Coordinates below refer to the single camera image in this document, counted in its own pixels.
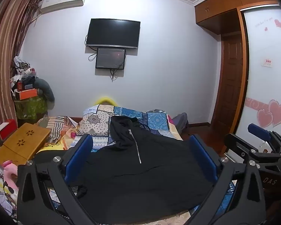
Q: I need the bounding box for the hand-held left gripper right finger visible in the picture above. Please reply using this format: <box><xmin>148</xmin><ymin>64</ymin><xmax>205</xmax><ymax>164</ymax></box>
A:
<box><xmin>187</xmin><ymin>134</ymin><xmax>266</xmax><ymax>225</ymax></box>

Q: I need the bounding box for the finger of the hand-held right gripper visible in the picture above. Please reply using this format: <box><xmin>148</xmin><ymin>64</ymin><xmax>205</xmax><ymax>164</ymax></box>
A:
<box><xmin>247</xmin><ymin>123</ymin><xmax>275</xmax><ymax>146</ymax></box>
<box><xmin>224</xmin><ymin>133</ymin><xmax>268</xmax><ymax>164</ymax></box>

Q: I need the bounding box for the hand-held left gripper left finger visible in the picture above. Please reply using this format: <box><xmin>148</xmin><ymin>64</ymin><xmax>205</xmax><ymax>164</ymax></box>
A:
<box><xmin>17</xmin><ymin>133</ymin><xmax>101</xmax><ymax>225</ymax></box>

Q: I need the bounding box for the black zip hoodie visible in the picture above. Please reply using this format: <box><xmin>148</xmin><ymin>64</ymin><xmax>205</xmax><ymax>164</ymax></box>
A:
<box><xmin>36</xmin><ymin>115</ymin><xmax>219</xmax><ymax>223</ymax></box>

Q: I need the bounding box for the yellow cartoon blanket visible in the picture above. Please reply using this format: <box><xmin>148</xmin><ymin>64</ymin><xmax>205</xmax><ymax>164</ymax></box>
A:
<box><xmin>36</xmin><ymin>115</ymin><xmax>82</xmax><ymax>154</ymax></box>

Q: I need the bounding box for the grey backpack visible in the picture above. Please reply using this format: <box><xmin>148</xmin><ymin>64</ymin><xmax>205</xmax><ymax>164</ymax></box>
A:
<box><xmin>171</xmin><ymin>112</ymin><xmax>189</xmax><ymax>134</ymax></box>

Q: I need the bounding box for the blue patchwork blanket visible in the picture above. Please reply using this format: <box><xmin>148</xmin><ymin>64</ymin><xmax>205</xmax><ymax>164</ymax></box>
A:
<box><xmin>76</xmin><ymin>104</ymin><xmax>237</xmax><ymax>216</ymax></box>

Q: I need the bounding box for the brown wooden door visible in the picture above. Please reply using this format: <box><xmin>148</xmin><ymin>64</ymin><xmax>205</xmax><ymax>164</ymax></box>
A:
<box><xmin>211</xmin><ymin>31</ymin><xmax>244</xmax><ymax>128</ymax></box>

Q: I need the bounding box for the wooden lap table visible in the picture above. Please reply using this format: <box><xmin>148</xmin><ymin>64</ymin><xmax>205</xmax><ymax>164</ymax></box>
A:
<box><xmin>0</xmin><ymin>122</ymin><xmax>51</xmax><ymax>165</ymax></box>

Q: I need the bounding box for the white heart-print wardrobe door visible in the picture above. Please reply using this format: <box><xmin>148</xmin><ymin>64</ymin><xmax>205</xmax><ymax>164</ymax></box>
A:
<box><xmin>234</xmin><ymin>5</ymin><xmax>281</xmax><ymax>155</ymax></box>

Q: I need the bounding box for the yellow plastic stool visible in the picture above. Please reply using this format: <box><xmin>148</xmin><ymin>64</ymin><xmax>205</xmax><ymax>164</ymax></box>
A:
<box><xmin>95</xmin><ymin>96</ymin><xmax>117</xmax><ymax>106</ymax></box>

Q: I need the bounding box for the pink plush toy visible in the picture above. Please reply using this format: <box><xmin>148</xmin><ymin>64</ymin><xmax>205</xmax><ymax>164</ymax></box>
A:
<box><xmin>2</xmin><ymin>160</ymin><xmax>19</xmax><ymax>201</ymax></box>

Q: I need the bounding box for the grey pillow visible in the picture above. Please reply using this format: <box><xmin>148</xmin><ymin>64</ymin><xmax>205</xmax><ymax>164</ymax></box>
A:
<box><xmin>34</xmin><ymin>78</ymin><xmax>55</xmax><ymax>110</ymax></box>

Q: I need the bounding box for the red box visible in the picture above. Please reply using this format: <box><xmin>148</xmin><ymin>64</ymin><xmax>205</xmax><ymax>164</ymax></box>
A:
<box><xmin>0</xmin><ymin>119</ymin><xmax>17</xmax><ymax>141</ymax></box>

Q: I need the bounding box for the orange box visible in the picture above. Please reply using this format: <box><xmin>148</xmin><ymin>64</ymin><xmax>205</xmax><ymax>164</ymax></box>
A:
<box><xmin>15</xmin><ymin>88</ymin><xmax>38</xmax><ymax>100</ymax></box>

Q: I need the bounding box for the cartoon printed cloth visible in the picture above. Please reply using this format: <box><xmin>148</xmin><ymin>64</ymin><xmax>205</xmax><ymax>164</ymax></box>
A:
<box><xmin>0</xmin><ymin>162</ymin><xmax>19</xmax><ymax>218</ymax></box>

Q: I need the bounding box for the pile of clutter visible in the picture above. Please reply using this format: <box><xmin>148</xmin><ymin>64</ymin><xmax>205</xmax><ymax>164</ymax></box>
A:
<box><xmin>10</xmin><ymin>56</ymin><xmax>38</xmax><ymax>92</ymax></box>

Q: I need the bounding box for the striped brown curtain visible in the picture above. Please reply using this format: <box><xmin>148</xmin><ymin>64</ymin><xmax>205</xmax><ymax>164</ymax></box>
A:
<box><xmin>0</xmin><ymin>0</ymin><xmax>39</xmax><ymax>146</ymax></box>

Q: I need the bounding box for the wooden overhead wardrobe cabinet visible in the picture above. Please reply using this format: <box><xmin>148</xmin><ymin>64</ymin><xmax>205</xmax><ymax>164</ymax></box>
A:
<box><xmin>194</xmin><ymin>0</ymin><xmax>281</xmax><ymax>30</ymax></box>

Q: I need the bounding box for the white air conditioner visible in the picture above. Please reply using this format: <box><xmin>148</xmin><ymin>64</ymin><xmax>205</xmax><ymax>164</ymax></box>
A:
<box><xmin>40</xmin><ymin>0</ymin><xmax>87</xmax><ymax>14</ymax></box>

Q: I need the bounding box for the small black wall monitor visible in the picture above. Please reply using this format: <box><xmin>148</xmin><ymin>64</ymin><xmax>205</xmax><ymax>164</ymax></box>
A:
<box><xmin>95</xmin><ymin>47</ymin><xmax>127</xmax><ymax>70</ymax></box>

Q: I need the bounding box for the wall-mounted black television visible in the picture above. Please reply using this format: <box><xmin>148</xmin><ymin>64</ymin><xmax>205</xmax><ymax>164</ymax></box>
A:
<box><xmin>85</xmin><ymin>18</ymin><xmax>141</xmax><ymax>50</ymax></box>

